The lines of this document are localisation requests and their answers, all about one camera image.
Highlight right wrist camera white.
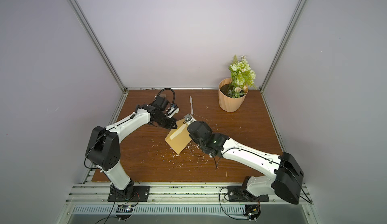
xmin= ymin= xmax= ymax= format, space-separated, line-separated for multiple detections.
xmin=183 ymin=114 xmax=196 ymax=126

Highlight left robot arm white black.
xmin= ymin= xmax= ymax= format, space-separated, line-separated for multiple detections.
xmin=85 ymin=96 xmax=179 ymax=193

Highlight white plastic knife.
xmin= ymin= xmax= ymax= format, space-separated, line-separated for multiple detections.
xmin=189 ymin=96 xmax=194 ymax=115

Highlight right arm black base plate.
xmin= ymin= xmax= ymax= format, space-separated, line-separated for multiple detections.
xmin=224 ymin=186 xmax=270 ymax=202

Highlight aluminium front rail frame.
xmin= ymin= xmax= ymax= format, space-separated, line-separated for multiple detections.
xmin=55 ymin=181 xmax=322 ymax=224

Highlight ribbed beige flower pot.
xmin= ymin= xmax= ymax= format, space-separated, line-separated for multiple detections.
xmin=218 ymin=78 xmax=249 ymax=112

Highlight right controller board with cable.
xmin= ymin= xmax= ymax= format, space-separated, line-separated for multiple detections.
xmin=218 ymin=187 xmax=262 ymax=222

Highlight left controller board with cable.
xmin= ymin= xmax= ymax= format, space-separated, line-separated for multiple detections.
xmin=95 ymin=204 xmax=135 ymax=224

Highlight cream letter paper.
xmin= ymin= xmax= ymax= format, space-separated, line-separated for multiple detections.
xmin=169 ymin=123 xmax=188 ymax=139

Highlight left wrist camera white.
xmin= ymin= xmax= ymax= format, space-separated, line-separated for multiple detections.
xmin=166 ymin=103 xmax=179 ymax=118

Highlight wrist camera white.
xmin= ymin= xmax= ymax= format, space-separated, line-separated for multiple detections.
xmin=166 ymin=103 xmax=179 ymax=118
xmin=183 ymin=114 xmax=196 ymax=126

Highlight tan paper envelope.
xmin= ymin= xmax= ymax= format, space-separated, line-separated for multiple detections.
xmin=165 ymin=119 xmax=191 ymax=155

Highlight controller board with cable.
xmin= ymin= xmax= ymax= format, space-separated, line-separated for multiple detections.
xmin=218 ymin=187 xmax=262 ymax=222
xmin=95 ymin=204 xmax=135 ymax=224

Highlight green white artificial flowers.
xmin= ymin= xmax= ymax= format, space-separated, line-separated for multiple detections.
xmin=226 ymin=55 xmax=256 ymax=99

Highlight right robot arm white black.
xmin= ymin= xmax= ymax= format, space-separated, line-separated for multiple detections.
xmin=187 ymin=121 xmax=304 ymax=204

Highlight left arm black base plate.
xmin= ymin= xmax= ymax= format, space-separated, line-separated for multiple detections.
xmin=107 ymin=185 xmax=150 ymax=202

